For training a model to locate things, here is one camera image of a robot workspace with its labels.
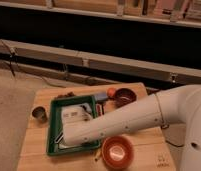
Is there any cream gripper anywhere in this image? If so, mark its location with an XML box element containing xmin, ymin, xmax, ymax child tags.
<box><xmin>61</xmin><ymin>105</ymin><xmax>93</xmax><ymax>124</ymax></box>

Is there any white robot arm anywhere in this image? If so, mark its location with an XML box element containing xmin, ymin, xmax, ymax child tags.
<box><xmin>64</xmin><ymin>84</ymin><xmax>201</xmax><ymax>171</ymax></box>

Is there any small metal cup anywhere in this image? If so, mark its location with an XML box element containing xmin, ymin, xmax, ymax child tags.
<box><xmin>32</xmin><ymin>106</ymin><xmax>48</xmax><ymax>123</ymax></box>

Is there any dark brown scrubber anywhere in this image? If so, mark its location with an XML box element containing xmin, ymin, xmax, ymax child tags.
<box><xmin>55</xmin><ymin>92</ymin><xmax>75</xmax><ymax>99</ymax></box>

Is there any red marker pen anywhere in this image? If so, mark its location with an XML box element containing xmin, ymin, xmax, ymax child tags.
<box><xmin>96</xmin><ymin>104</ymin><xmax>104</xmax><ymax>116</ymax></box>

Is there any green plastic tray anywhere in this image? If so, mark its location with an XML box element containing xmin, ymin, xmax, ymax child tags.
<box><xmin>46</xmin><ymin>95</ymin><xmax>101</xmax><ymax>156</ymax></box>

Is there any blue-grey block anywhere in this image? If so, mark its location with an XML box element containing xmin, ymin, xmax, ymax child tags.
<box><xmin>94</xmin><ymin>92</ymin><xmax>108</xmax><ymax>102</ymax></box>

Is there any orange ball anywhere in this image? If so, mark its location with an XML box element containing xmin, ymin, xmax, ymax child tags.
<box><xmin>107</xmin><ymin>87</ymin><xmax>116</xmax><ymax>98</ymax></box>

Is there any yellow small item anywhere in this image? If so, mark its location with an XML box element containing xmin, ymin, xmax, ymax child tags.
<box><xmin>95</xmin><ymin>151</ymin><xmax>102</xmax><ymax>162</ymax></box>

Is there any dark maroon bowl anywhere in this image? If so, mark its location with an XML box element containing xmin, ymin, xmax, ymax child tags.
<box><xmin>114</xmin><ymin>88</ymin><xmax>137</xmax><ymax>107</ymax></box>

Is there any orange-brown bowl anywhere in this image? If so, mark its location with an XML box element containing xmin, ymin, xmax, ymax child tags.
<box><xmin>101</xmin><ymin>136</ymin><xmax>134</xmax><ymax>170</ymax></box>

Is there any black cable on left wall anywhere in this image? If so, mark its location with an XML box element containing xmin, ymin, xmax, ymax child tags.
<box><xmin>0</xmin><ymin>34</ymin><xmax>67</xmax><ymax>89</ymax></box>

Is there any black cable on floor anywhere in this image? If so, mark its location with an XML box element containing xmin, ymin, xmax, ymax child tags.
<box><xmin>165</xmin><ymin>139</ymin><xmax>185</xmax><ymax>148</ymax></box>

